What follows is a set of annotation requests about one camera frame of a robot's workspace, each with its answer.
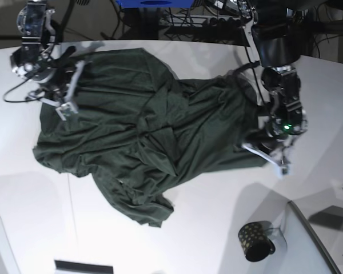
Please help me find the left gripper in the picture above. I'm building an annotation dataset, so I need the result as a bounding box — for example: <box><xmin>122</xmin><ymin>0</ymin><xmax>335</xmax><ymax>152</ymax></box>
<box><xmin>242</xmin><ymin>122</ymin><xmax>308</xmax><ymax>176</ymax></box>

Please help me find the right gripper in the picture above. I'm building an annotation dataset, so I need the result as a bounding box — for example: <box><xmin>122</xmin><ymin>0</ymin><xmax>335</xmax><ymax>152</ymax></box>
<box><xmin>11</xmin><ymin>45</ymin><xmax>86</xmax><ymax>120</ymax></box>

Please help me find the dark green t-shirt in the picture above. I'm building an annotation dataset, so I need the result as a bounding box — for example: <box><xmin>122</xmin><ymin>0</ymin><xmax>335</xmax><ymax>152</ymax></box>
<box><xmin>33</xmin><ymin>48</ymin><xmax>265</xmax><ymax>227</ymax></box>

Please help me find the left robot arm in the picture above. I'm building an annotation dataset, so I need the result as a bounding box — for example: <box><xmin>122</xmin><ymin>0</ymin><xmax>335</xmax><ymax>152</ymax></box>
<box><xmin>237</xmin><ymin>1</ymin><xmax>308</xmax><ymax>176</ymax></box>

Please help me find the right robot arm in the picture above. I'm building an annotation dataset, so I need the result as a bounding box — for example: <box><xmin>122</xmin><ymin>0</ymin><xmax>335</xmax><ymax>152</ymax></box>
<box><xmin>10</xmin><ymin>1</ymin><xmax>86</xmax><ymax>121</ymax></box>

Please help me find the grey metal side table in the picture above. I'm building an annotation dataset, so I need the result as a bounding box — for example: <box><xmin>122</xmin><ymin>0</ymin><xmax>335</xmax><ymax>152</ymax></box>
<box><xmin>283</xmin><ymin>202</ymin><xmax>343</xmax><ymax>273</ymax></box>

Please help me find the black mug with gold dots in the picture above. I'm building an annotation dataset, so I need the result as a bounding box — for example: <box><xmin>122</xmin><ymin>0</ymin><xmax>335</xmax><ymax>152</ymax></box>
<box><xmin>238</xmin><ymin>222</ymin><xmax>276</xmax><ymax>263</ymax></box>

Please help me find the blue box with oval hole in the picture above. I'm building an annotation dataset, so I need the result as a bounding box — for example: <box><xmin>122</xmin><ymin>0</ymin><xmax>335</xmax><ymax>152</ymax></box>
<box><xmin>116</xmin><ymin>0</ymin><xmax>194</xmax><ymax>9</ymax></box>

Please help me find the black power strip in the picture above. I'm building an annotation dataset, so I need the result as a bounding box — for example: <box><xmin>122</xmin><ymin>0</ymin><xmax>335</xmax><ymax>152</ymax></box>
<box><xmin>159</xmin><ymin>14</ymin><xmax>240</xmax><ymax>27</ymax></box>

